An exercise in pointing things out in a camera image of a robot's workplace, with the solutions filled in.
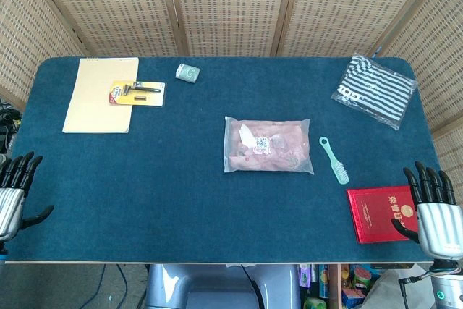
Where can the transparent plastic zip bag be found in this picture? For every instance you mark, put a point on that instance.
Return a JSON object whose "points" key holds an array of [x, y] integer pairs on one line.
{"points": [[231, 168]]}

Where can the green plastic brush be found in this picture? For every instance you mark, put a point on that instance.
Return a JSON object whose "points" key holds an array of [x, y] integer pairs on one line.
{"points": [[334, 160]]}

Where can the yellow razor blister pack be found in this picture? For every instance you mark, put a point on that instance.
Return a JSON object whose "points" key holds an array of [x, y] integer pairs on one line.
{"points": [[144, 99]]}

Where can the grey robot torso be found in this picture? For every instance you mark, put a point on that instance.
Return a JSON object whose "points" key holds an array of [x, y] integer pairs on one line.
{"points": [[217, 287]]}

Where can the red certificate book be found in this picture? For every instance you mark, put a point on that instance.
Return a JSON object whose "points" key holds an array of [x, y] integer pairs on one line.
{"points": [[376, 215]]}

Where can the wooden shelf post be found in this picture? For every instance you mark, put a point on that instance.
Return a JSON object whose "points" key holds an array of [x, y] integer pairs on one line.
{"points": [[334, 287]]}

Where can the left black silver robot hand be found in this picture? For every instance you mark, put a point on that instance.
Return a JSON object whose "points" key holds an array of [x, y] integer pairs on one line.
{"points": [[11, 207]]}

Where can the small green tissue pack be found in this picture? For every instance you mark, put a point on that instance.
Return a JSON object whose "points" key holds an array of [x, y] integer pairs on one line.
{"points": [[187, 73]]}

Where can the woven folding screen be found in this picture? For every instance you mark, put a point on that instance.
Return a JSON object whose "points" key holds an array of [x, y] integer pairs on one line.
{"points": [[231, 5]]}

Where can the bagged black white striped clothes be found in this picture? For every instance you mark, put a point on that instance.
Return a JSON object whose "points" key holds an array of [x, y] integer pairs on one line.
{"points": [[380, 88]]}

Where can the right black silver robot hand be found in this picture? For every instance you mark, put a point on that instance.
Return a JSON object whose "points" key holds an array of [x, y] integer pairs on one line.
{"points": [[439, 225]]}

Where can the beige paper folder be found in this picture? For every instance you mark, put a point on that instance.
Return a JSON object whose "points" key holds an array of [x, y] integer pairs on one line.
{"points": [[94, 113]]}

